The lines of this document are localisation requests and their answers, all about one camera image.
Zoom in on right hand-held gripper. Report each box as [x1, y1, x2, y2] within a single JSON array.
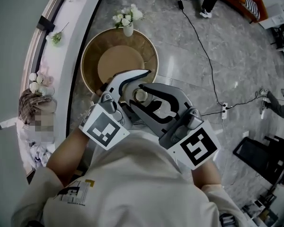
[[128, 82, 222, 171]]

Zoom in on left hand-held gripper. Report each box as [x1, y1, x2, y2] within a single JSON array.
[[78, 69, 152, 151]]

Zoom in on small round cream object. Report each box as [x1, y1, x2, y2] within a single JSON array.
[[132, 89, 149, 104]]

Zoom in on person's left forearm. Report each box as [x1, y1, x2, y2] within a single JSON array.
[[46, 128, 90, 186]]

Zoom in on person's right forearm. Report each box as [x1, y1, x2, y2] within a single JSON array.
[[191, 159, 222, 189]]

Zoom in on round glass side table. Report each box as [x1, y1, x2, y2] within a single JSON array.
[[80, 28, 159, 96]]

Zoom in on white vase with white flowers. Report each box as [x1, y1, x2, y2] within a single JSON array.
[[112, 3, 144, 37]]

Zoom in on white power strip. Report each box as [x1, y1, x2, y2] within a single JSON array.
[[221, 102, 229, 120]]

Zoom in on curved white window ledge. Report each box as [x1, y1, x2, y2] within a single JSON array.
[[16, 0, 105, 182]]

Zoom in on person's white t-shirt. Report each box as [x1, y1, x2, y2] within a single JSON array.
[[11, 129, 249, 227]]

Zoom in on bunch of pink flowers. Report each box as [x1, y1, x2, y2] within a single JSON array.
[[36, 60, 55, 85]]

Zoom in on bunch of white roses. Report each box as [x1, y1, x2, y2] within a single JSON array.
[[28, 72, 55, 96]]

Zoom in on black framed screen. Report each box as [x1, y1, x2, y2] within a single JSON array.
[[232, 135, 284, 186]]

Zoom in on plaid cloth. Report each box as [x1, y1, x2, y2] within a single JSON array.
[[18, 88, 54, 124]]

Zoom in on white crumpled clothes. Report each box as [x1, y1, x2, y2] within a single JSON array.
[[28, 138, 55, 169]]

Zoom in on striped cushion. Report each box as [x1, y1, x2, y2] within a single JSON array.
[[245, 0, 261, 21]]

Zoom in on black chair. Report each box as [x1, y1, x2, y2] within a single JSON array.
[[270, 23, 284, 50]]

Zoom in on white cabinet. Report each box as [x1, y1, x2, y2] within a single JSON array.
[[259, 3, 284, 30]]

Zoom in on black cable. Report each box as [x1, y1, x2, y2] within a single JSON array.
[[177, 0, 227, 106], [201, 110, 223, 117], [227, 91, 268, 110]]

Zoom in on black window bracket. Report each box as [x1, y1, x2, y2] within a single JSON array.
[[36, 15, 55, 32]]

